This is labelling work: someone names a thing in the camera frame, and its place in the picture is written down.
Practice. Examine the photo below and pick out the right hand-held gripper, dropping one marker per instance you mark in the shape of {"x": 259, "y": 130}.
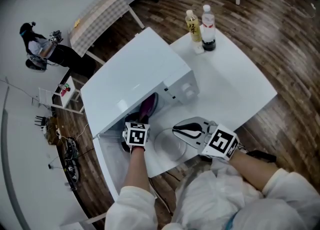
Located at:
{"x": 221, "y": 141}

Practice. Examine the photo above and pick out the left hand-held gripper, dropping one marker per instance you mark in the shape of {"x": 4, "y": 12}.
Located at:
{"x": 136, "y": 135}

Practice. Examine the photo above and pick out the purple eggplant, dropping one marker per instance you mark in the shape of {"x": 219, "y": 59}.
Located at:
{"x": 150, "y": 105}

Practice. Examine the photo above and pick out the white microwave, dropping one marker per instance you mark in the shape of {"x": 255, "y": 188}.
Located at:
{"x": 130, "y": 74}

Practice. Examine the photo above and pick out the person's left forearm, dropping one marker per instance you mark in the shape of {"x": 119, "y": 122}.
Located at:
{"x": 136, "y": 169}

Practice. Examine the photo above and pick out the person's right forearm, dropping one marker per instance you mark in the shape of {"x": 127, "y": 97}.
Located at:
{"x": 250, "y": 169}

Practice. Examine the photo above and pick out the round glass turntable plate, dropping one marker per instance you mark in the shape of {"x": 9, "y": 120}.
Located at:
{"x": 170, "y": 146}

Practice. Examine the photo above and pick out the small white side table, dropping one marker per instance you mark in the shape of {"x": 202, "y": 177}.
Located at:
{"x": 68, "y": 99}

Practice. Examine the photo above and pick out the red drink can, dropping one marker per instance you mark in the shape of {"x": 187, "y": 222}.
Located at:
{"x": 65, "y": 92}

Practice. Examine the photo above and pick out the small white block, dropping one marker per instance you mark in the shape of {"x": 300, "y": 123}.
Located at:
{"x": 199, "y": 48}

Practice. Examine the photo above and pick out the small clear bottle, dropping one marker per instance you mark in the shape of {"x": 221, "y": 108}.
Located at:
{"x": 61, "y": 86}

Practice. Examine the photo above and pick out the black router with antennas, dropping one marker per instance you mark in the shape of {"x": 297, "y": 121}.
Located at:
{"x": 40, "y": 121}

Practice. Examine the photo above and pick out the yellow tea bottle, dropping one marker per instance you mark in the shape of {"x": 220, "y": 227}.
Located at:
{"x": 194, "y": 27}

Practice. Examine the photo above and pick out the clear bottle with dark drink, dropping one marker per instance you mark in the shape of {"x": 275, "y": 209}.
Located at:
{"x": 208, "y": 29}

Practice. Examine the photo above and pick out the table with checkered cloth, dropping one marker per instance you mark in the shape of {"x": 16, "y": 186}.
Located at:
{"x": 100, "y": 21}

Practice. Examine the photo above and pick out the yellow paper scrap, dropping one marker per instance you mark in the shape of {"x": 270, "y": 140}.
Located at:
{"x": 77, "y": 23}

